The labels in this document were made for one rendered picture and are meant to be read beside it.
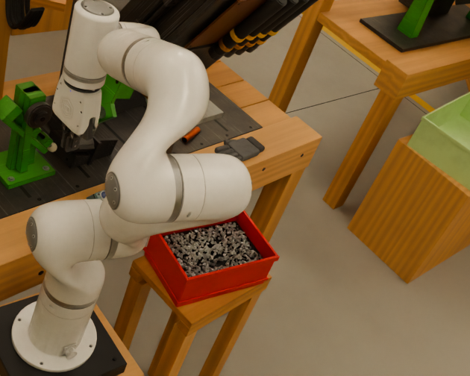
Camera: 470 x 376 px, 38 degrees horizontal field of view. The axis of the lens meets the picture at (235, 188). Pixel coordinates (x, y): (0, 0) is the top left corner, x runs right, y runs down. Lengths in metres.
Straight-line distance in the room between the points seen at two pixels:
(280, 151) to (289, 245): 1.12
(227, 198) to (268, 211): 1.75
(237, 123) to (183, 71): 1.48
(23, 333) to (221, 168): 0.78
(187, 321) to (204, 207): 0.93
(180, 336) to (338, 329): 1.38
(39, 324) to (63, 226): 0.33
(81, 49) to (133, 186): 0.46
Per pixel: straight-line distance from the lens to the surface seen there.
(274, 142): 2.43
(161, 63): 0.99
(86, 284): 1.40
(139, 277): 1.97
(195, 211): 0.97
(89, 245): 1.29
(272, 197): 2.69
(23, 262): 1.79
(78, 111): 1.38
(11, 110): 1.81
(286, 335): 3.04
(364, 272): 3.53
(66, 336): 1.53
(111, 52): 1.14
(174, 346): 1.97
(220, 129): 2.38
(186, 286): 1.82
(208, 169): 0.97
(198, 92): 0.97
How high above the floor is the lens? 2.21
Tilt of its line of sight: 37 degrees down
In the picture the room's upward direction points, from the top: 23 degrees clockwise
